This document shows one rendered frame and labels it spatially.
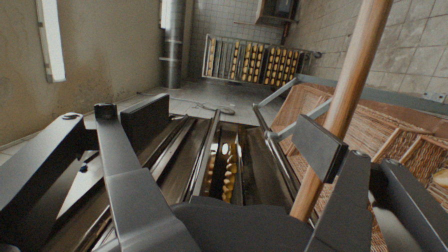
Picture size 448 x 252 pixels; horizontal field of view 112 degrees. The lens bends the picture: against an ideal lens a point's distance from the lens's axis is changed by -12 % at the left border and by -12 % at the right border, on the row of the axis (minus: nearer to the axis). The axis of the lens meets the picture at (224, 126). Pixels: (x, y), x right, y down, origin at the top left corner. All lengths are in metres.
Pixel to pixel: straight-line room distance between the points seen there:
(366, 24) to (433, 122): 0.73
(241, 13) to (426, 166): 4.99
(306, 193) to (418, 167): 0.59
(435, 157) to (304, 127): 0.72
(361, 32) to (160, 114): 0.23
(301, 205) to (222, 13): 5.20
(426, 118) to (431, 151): 0.18
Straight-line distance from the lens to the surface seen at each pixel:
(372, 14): 0.26
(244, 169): 1.09
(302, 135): 0.17
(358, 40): 0.26
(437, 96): 1.69
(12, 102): 1.56
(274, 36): 5.35
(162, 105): 0.16
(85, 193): 0.97
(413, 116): 1.00
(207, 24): 5.32
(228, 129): 1.81
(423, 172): 0.87
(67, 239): 0.83
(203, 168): 0.79
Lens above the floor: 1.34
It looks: 1 degrees down
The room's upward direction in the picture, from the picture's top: 81 degrees counter-clockwise
